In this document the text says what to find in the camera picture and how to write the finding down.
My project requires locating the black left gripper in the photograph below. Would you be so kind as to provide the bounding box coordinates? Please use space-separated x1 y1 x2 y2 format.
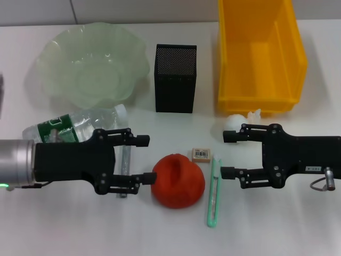
34 127 157 195

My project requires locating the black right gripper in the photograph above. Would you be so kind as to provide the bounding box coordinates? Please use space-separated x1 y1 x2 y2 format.
220 123 341 190

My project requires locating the white paper ball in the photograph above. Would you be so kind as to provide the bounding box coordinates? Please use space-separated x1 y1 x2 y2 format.
223 108 263 133

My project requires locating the red-orange soft orange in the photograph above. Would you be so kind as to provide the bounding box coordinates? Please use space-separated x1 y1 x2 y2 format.
150 153 206 210

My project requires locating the mint green utility knife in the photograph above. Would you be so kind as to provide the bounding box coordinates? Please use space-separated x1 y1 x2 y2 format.
206 156 223 228

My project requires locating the clear bottle with green label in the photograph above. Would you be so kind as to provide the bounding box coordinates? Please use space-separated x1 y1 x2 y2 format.
22 104 128 145

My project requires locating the grey metallic pen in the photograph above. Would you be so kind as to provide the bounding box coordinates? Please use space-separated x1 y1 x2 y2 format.
116 145 133 199

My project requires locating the beige eraser with barcode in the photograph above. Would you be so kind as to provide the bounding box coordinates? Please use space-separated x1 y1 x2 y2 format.
191 148 211 164

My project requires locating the black mesh pen holder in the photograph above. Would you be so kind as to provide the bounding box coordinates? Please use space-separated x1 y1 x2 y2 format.
154 44 198 114

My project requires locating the pale green glass fruit plate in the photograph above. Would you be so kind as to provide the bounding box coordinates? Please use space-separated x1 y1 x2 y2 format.
25 22 150 110

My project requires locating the yellow plastic bin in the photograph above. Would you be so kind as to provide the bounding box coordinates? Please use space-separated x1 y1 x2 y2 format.
217 0 309 118

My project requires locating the right wrist cable with plug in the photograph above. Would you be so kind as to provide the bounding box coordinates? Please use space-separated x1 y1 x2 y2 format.
310 166 336 191

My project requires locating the wrist cable with plug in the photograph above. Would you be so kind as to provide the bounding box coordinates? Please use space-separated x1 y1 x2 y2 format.
310 166 336 191
6 181 51 191

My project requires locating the left wrist cable with plug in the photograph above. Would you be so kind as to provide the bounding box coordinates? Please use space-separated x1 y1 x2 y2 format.
6 181 51 191

